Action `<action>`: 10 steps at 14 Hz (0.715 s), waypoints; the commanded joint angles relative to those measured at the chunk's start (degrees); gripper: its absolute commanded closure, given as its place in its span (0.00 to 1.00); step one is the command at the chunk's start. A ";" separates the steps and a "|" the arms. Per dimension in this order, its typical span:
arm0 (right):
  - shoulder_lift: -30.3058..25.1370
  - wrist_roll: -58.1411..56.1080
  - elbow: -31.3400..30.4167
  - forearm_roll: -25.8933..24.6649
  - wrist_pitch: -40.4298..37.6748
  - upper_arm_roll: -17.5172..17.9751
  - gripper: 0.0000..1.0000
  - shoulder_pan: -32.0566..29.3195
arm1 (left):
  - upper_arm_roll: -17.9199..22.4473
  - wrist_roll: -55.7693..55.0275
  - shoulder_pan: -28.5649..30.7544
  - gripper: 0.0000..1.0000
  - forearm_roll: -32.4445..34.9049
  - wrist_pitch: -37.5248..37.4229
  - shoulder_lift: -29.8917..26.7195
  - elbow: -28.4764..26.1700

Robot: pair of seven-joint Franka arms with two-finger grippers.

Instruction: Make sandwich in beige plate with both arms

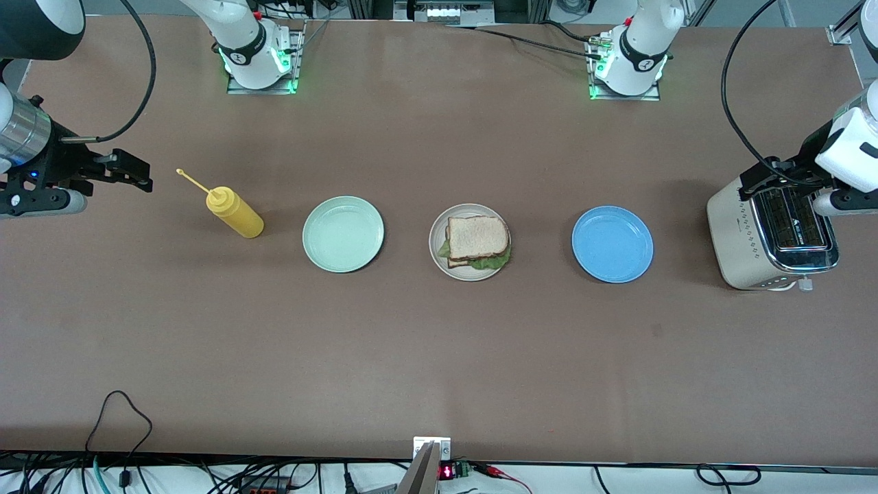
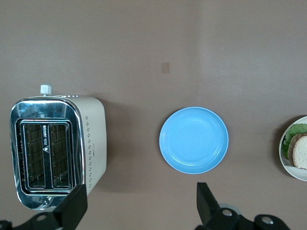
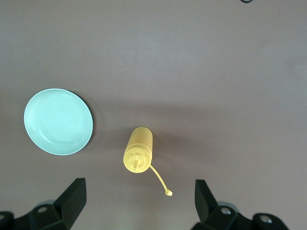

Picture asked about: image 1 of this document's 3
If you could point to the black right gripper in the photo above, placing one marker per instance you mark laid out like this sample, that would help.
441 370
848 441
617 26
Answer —
63 160

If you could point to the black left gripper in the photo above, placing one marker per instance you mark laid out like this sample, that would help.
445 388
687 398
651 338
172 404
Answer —
804 163

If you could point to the yellow squeeze bottle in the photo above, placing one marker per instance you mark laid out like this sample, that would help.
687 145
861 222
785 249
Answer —
236 216

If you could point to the green lettuce leaf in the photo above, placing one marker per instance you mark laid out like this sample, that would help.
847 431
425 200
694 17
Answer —
490 261

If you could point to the toasted bread slice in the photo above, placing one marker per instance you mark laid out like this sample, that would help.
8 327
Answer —
477 237
456 263

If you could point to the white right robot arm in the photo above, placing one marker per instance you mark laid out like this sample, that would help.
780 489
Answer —
34 27

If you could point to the blue plate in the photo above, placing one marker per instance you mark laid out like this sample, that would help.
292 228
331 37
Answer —
612 244

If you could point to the green plate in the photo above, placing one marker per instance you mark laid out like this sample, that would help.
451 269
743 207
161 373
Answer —
343 234

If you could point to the beige plate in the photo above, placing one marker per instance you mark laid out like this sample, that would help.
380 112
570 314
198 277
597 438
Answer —
453 273

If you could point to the beige toaster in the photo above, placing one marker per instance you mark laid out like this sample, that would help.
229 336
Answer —
737 233

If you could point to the grey device with white lights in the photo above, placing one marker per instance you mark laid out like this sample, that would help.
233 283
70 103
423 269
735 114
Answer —
442 12

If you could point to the red digit display module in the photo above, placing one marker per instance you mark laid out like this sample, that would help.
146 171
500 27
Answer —
447 472

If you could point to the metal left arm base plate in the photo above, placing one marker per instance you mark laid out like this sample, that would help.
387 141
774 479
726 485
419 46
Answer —
651 97

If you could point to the aluminium frame corner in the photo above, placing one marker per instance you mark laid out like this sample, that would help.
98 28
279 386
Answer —
840 34

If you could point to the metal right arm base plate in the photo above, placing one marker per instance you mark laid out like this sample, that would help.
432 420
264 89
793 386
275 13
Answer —
300 62

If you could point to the aluminium camera mount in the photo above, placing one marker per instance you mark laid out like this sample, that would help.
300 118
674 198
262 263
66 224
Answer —
422 473

